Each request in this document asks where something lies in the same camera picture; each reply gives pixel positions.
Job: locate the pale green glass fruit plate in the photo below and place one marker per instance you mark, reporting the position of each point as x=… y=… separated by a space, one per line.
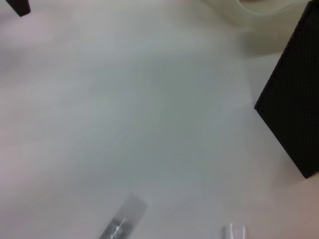
x=261 y=12

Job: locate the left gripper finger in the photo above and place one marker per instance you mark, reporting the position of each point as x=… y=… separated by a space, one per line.
x=19 y=7

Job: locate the black mesh pen holder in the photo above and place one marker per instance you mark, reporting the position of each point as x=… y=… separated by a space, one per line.
x=294 y=99

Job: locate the grey marker pen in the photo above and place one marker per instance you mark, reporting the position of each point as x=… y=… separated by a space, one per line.
x=124 y=219

